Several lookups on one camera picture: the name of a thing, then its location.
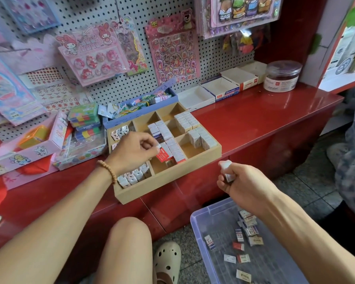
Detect blue white eraser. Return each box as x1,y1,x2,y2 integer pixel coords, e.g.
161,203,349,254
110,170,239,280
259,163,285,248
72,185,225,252
204,234,217,251

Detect person's left leg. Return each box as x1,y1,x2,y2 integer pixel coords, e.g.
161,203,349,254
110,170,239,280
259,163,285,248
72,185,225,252
95,217,153,284

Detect pale pink card pack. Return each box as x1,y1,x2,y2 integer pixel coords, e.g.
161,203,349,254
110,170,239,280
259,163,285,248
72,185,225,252
0,34,63,76

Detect white tray box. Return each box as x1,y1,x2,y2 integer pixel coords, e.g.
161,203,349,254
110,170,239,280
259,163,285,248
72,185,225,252
200,77,240,102
177,86,215,112
220,61,268,91

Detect person's left hand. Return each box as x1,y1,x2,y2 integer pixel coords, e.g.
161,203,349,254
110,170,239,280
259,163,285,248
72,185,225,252
105,132,161,178

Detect round clear plastic jar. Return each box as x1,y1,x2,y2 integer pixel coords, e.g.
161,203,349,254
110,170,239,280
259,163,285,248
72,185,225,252
263,60,303,93

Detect clear plastic storage bin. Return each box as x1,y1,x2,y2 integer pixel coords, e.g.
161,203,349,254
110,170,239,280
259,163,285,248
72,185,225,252
190,197,308,284

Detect pink sticker pack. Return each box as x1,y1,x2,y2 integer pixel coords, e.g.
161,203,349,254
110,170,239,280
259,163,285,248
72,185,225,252
145,10,202,85
54,21,131,88

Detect person's right hand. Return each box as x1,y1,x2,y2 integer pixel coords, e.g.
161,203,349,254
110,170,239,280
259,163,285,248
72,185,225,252
217,161,282,218

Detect red patterned sticker sheet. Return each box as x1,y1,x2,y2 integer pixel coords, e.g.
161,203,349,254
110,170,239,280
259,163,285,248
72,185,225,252
21,68,90,113

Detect green edged sticker pack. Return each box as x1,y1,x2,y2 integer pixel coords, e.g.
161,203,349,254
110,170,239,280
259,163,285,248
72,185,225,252
115,17,150,76

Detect beaded wooden bracelet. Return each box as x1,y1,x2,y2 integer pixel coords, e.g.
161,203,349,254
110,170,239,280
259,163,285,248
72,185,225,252
96,159,118,186

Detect white pegboard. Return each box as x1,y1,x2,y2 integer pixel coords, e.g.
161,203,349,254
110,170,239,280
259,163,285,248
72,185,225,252
0,0,273,142

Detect wooden compartment tray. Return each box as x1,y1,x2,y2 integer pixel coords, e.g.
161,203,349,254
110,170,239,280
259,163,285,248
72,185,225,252
106,102,222,205

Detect pink tray of trinkets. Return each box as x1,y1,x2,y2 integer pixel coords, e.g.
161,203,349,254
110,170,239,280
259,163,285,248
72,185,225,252
0,110,69,190

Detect row of erasers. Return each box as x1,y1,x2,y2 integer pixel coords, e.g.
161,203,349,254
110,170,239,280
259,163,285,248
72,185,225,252
235,210,265,246

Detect blue box of trinkets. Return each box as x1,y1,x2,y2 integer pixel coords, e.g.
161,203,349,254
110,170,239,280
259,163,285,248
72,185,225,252
97,80,179,129

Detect clear bag of colourful toys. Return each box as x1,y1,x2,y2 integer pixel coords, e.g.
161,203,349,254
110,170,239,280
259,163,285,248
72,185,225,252
222,26,272,56

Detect handful of boxed erasers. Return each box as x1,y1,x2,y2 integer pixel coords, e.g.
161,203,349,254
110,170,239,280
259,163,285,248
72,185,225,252
219,160,236,184

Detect yellow orange toy box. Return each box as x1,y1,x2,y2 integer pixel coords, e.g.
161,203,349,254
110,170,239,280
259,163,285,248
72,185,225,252
18,125,50,148

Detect stack of colourful packs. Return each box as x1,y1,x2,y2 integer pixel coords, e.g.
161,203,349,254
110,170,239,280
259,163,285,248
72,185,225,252
67,103,101,142

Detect person's left forearm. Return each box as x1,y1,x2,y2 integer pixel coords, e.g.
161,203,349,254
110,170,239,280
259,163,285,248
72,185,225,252
0,168,116,284

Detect red display counter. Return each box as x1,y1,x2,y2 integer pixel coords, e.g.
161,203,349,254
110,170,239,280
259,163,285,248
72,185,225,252
0,82,344,276

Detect clear glitter sticker sheet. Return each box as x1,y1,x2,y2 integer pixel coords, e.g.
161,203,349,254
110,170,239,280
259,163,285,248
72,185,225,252
0,0,63,34

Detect person's right forearm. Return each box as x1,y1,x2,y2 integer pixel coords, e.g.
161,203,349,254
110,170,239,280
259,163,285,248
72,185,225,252
260,192,355,284

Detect person's left cream clog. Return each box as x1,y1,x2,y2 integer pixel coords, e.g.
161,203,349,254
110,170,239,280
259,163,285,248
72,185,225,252
153,241,182,284

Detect red folded cloth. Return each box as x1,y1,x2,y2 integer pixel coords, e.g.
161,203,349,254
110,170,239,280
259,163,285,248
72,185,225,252
0,157,53,213

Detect pastel cartoon sticker pack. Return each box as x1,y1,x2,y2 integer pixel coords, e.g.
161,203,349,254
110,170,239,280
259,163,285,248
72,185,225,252
0,47,48,127

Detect white side shelf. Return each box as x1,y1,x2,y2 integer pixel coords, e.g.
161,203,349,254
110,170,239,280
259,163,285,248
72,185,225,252
300,0,355,94

